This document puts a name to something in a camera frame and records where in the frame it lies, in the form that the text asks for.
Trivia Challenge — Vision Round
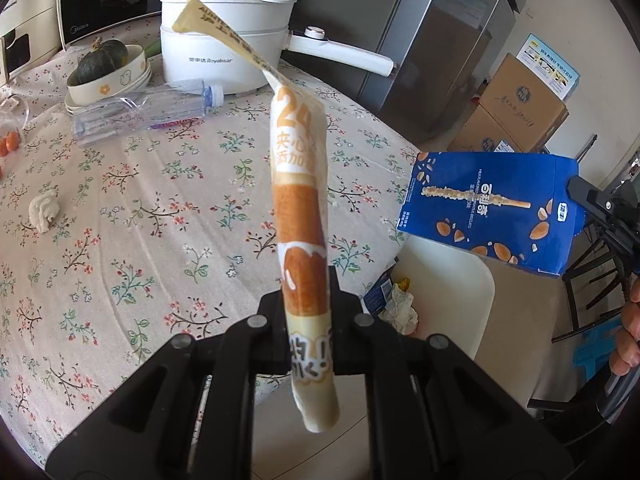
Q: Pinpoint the floral tablecloth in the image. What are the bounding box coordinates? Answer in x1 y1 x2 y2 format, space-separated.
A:
0 12 426 466

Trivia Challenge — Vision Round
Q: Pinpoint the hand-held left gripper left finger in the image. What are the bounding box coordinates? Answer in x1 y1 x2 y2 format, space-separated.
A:
45 290 296 480

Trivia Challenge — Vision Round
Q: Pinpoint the person's right hand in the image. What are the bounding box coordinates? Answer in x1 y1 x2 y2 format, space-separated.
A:
609 287 640 376

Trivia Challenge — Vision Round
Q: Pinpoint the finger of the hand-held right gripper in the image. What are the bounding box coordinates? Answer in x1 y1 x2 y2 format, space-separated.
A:
567 175 632 233

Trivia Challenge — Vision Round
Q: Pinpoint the small white tissue wad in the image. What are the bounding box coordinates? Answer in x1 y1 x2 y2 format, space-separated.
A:
28 189 62 233

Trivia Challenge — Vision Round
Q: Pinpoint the blue plastic wrapper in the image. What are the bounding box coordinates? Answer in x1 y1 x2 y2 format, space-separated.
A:
362 260 401 317

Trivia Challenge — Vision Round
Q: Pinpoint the blue snack box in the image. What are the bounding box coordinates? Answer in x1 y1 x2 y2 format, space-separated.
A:
396 151 586 277

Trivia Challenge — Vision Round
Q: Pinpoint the black metal chair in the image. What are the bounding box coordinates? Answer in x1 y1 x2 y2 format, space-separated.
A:
527 205 640 411

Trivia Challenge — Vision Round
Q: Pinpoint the blue plastic stool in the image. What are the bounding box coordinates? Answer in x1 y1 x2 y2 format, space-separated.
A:
575 340 613 377

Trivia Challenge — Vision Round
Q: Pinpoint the dark green pumpkin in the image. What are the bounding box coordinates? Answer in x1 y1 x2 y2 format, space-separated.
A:
67 37 130 86

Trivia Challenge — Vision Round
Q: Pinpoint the cardboard box with blue logo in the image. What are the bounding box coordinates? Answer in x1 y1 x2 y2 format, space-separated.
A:
480 52 570 153

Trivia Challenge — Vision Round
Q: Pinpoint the blue instruction sheet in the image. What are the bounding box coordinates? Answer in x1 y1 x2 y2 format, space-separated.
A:
515 34 581 101

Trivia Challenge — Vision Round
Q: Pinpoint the white electric cooking pot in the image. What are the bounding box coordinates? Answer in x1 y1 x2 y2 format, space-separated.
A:
159 0 396 97

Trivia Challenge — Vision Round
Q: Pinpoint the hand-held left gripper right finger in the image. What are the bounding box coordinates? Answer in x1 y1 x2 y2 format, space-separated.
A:
327 265 573 480

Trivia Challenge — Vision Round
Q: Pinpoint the white bowl with flower print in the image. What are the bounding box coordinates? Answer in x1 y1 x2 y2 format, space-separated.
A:
66 44 147 106

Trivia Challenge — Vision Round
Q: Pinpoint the white air fryer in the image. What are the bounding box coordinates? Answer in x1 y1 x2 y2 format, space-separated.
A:
0 0 63 86

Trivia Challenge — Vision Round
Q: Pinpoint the cream bread wrapper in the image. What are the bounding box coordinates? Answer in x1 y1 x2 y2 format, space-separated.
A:
172 0 342 435

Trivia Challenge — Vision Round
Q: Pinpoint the grey refrigerator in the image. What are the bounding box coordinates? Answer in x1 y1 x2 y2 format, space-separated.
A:
360 0 518 141

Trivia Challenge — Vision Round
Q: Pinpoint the white trash bin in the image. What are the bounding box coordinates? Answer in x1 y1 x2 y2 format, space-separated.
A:
365 235 497 361

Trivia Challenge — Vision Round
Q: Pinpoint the clear plastic water bottle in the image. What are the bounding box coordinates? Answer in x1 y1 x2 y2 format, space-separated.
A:
71 78 224 147

